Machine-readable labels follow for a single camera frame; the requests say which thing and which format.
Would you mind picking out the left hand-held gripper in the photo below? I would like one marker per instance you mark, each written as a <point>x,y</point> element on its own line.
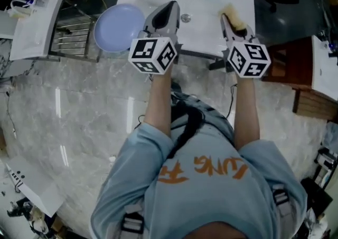
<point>150,53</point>

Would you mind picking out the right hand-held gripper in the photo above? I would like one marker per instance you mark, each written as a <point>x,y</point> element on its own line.
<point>248,59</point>

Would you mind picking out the yellow sponge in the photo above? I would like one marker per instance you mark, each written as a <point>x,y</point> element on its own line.
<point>233,16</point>

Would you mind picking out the big light blue plate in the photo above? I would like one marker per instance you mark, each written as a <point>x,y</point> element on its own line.
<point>116,27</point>

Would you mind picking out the person's right forearm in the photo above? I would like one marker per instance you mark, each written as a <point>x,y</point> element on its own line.
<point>247,111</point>

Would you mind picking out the person's left forearm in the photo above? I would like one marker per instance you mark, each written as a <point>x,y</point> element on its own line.
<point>159,103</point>

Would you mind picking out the white ceramic sink basin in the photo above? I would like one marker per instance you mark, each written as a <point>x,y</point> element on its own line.
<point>200,24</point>

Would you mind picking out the black metal sink stand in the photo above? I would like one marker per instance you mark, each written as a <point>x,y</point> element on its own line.
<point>195,53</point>

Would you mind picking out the brown wooden cabinet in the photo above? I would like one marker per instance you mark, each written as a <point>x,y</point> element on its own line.
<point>287,61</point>

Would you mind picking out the grey blue jeans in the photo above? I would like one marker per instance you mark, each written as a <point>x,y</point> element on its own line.
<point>216,119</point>

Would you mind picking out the steel bar rack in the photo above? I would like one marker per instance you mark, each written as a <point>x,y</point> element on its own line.
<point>76,34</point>

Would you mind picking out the white basin on wooden cabinet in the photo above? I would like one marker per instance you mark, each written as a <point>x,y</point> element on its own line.
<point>324,71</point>

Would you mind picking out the brown wooden crate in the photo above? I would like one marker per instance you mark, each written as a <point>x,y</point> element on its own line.
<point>317,103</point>

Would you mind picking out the white rectangular vanity basin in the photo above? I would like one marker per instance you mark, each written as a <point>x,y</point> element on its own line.
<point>37,27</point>

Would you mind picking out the white faucet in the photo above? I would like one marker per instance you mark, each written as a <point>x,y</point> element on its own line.
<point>23,4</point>

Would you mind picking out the light blue t-shirt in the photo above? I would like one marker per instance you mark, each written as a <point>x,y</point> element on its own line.
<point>200,195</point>

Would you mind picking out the white flat panel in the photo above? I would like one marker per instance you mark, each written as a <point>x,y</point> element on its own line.
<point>37,185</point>

